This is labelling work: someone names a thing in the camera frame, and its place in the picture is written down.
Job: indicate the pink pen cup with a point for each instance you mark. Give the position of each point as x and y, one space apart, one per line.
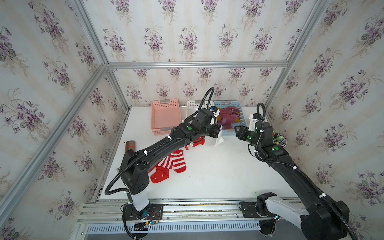
280 140

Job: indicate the pink plastic basket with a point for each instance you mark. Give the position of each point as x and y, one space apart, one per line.
165 115

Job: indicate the red santa christmas sock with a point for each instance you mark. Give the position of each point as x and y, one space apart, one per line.
200 141

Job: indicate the purple striped sock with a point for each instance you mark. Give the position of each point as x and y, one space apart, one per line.
228 117

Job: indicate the white sock black stripes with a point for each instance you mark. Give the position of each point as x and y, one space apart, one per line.
219 139

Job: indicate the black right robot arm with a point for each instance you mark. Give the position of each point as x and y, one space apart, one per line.
325 218

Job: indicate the brown plaid glasses case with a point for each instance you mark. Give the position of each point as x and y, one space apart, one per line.
130 146

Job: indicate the white plastic basket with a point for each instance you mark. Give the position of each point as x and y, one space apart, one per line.
192 106

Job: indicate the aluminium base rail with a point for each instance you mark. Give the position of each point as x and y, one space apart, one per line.
174 210

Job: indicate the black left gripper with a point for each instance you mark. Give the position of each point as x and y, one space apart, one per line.
216 129

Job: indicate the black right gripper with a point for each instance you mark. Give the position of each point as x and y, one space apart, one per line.
242 132

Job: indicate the red white striped sock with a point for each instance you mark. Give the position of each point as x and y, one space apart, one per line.
174 161

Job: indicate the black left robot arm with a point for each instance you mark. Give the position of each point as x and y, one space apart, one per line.
133 177

